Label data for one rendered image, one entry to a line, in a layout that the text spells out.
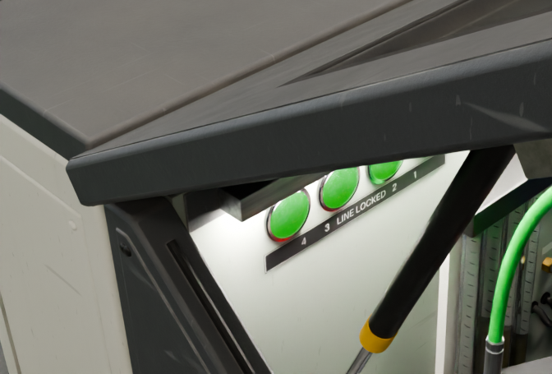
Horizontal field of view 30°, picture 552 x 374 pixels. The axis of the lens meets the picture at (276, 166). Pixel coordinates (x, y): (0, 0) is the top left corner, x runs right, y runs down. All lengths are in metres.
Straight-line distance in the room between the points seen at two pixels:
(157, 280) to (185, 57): 0.20
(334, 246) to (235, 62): 0.20
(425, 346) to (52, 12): 0.53
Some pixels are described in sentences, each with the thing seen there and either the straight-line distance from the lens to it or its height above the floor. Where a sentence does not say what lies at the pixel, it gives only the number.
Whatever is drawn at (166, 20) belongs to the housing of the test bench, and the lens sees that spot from 0.92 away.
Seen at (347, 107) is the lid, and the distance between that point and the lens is 0.47.
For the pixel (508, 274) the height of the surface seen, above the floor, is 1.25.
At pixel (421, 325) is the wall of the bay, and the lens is 1.11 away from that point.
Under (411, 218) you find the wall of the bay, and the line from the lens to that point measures 1.01.
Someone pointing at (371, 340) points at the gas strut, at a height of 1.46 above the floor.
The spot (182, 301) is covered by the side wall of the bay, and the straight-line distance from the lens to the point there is 0.75.
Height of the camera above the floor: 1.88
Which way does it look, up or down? 33 degrees down
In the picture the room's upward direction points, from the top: 3 degrees counter-clockwise
